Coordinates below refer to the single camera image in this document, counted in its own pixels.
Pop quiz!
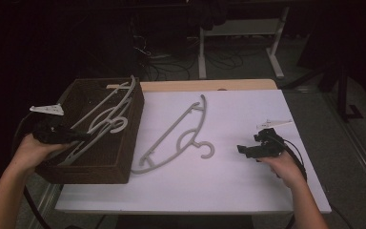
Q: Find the brown wicker basket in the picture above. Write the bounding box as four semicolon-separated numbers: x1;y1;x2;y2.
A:
34;77;146;185

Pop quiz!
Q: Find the person's left hand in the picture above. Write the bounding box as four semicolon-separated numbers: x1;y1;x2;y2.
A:
12;135;71;175

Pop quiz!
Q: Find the dark metal stand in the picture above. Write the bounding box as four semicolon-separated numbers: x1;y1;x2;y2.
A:
282;61;365;123

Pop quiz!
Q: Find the tangle of black floor cables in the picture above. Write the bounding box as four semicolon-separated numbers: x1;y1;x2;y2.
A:
132;30;268;81

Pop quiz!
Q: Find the white metal desk frame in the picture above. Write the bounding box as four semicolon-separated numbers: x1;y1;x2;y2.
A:
198;6;292;80

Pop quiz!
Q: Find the white board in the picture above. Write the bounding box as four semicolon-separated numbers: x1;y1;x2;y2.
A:
55;90;332;215

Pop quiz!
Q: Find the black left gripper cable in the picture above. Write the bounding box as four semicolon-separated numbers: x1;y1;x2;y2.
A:
11;113;53;229

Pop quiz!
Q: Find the dark hanging cloth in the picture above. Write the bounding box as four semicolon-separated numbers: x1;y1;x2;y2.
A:
188;0;229;31

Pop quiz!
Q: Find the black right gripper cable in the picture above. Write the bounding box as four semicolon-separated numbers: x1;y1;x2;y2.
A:
274;135;309;229

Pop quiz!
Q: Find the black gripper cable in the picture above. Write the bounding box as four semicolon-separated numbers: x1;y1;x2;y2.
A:
11;113;53;229
274;135;309;229

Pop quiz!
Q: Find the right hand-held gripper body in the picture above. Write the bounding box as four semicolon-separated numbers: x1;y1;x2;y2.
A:
248;118;294;159

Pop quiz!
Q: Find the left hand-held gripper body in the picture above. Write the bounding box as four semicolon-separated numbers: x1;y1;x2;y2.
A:
29;104;73;145

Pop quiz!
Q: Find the person's right hand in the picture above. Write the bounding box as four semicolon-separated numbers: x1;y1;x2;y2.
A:
256;150;307;189

